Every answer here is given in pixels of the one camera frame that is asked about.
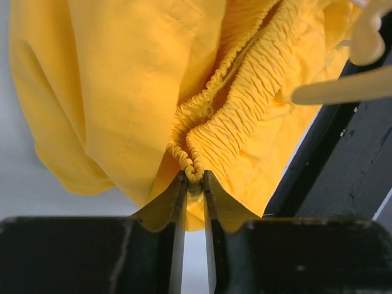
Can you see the yellow shorts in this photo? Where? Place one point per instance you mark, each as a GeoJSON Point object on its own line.
{"type": "Point", "coordinates": [128, 93]}

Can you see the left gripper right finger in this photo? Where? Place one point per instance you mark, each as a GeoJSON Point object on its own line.
{"type": "Point", "coordinates": [251, 254]}

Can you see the yellow clothes hanger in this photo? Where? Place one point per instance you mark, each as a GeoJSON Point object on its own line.
{"type": "Point", "coordinates": [370, 85]}

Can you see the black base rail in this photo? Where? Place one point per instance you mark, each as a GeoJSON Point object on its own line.
{"type": "Point", "coordinates": [343, 164]}

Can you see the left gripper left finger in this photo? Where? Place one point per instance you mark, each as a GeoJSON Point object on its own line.
{"type": "Point", "coordinates": [141, 253]}

